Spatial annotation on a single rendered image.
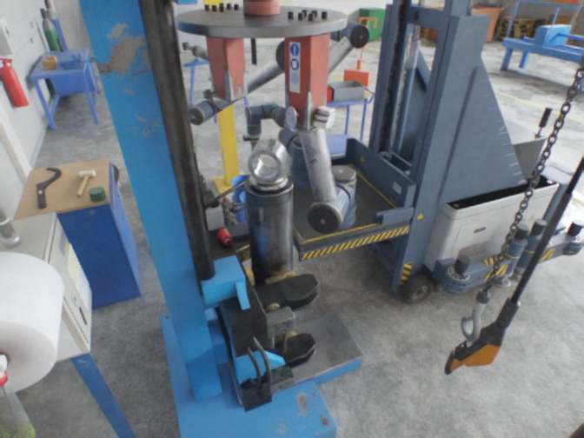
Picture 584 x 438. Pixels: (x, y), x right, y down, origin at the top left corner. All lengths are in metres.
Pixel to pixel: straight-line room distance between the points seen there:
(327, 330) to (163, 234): 1.52
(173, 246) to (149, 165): 0.37
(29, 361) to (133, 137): 0.71
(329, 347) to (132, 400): 1.31
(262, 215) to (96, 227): 1.57
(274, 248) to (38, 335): 1.00
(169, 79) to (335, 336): 2.01
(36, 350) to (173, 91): 0.76
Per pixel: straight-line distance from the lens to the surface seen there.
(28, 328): 1.03
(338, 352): 2.59
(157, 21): 1.15
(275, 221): 1.60
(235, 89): 1.54
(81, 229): 2.90
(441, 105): 2.31
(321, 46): 1.27
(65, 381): 3.03
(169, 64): 1.17
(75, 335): 1.43
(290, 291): 1.75
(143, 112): 1.32
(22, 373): 1.15
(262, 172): 1.57
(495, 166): 2.93
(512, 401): 2.92
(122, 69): 1.28
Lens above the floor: 2.28
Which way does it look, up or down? 36 degrees down
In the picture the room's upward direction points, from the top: straight up
